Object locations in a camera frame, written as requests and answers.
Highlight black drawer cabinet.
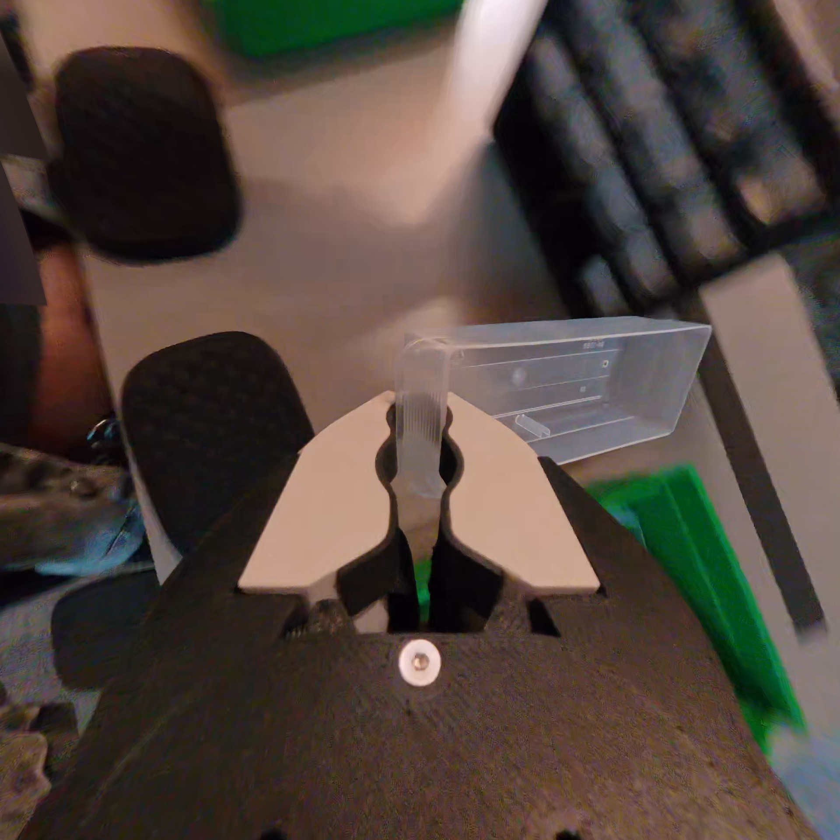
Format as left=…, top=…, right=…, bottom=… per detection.
left=492, top=0, right=840, bottom=322

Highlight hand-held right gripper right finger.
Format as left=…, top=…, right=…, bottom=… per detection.
left=430, top=395, right=602, bottom=616

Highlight green plastic bin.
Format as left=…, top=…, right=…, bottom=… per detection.
left=584, top=462, right=808, bottom=756
left=203, top=0, right=467, bottom=59

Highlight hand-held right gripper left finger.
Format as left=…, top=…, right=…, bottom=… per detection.
left=236, top=391, right=417, bottom=618

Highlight rows of clear cabinet drawers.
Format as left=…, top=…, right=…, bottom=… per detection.
left=532, top=0, right=834, bottom=309

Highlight clear plastic drawer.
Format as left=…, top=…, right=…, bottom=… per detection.
left=394, top=316, right=713, bottom=496

